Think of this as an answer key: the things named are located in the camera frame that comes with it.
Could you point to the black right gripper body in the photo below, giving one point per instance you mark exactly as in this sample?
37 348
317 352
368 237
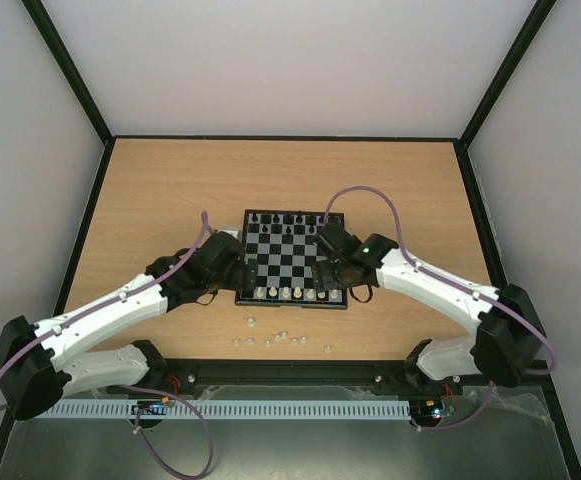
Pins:
326 270

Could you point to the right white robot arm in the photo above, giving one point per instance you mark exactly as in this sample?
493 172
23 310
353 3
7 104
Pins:
460 300

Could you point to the black front frame rail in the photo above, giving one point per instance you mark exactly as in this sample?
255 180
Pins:
280 372

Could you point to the black silver chess board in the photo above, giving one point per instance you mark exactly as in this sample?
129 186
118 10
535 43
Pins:
285 261

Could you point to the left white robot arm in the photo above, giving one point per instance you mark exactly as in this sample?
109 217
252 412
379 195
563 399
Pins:
166 284

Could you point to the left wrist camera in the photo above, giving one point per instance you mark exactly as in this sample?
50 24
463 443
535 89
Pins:
233 232

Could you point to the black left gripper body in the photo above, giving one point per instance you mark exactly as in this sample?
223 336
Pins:
235 282

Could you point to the black right frame rail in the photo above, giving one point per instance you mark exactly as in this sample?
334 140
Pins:
490 250

